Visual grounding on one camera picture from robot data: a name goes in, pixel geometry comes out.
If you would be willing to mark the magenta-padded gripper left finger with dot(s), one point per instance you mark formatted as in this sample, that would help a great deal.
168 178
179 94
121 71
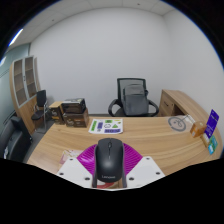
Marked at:
75 170

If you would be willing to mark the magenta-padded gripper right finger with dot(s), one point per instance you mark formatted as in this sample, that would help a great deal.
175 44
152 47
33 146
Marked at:
145 170

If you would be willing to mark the black computer mouse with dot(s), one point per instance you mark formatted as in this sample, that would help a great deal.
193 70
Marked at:
109 160

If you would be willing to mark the large brown cardboard box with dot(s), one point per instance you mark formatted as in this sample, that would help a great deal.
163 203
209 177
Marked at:
76 120

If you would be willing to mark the printed paper sheet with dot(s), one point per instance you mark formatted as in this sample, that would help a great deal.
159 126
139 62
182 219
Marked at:
106 126

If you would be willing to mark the round grey printed disc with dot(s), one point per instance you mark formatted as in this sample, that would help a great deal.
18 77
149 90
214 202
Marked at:
177 123

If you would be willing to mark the small brown cardboard box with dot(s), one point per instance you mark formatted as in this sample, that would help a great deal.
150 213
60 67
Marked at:
56 113

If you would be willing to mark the black box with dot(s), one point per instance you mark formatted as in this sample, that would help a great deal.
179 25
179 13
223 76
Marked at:
74 106

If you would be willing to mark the small orange box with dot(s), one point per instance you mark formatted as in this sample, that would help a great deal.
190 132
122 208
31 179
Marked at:
197 130

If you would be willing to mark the wooden card stand block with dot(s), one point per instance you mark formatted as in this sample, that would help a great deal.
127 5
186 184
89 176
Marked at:
205 140

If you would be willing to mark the black leather armchair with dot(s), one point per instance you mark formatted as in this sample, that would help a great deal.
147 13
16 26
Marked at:
13 140

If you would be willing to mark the black mesh office chair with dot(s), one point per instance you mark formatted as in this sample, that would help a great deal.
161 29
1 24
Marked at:
115 106

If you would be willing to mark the grey backpack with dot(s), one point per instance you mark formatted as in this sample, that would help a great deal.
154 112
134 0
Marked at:
135 100

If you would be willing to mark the green and blue pack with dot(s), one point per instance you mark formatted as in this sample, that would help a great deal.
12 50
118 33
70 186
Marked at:
213 145

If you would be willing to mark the small black visitor chair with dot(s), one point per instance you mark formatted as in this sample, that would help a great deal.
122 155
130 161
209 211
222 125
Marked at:
40 103

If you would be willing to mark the wooden side desk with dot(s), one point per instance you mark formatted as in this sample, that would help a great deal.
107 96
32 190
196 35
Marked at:
176 100

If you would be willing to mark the purple card sign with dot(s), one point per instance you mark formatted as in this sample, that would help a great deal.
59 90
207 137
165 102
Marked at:
212 123

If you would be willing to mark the wooden shelf cabinet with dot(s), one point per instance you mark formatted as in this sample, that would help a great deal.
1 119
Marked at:
23 83

